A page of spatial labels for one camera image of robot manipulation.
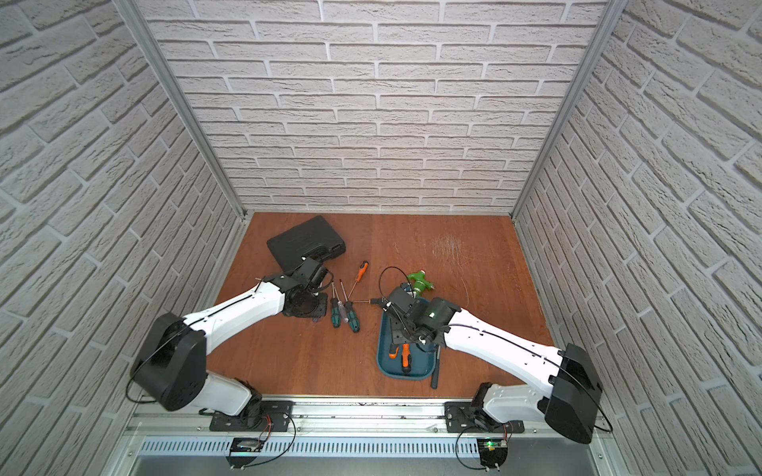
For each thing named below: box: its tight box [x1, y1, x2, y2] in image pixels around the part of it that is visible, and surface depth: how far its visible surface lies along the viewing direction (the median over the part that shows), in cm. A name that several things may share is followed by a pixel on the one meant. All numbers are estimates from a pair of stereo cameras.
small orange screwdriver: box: [347, 259, 371, 300], surface depth 102 cm
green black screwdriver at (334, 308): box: [331, 281, 340, 328], surface depth 91 cm
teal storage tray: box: [377, 311, 437, 380], surface depth 84 cm
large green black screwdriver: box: [339, 278, 361, 334], surface depth 91 cm
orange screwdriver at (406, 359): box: [400, 341, 413, 374], surface depth 83 cm
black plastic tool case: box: [266, 215, 347, 273], surface depth 106 cm
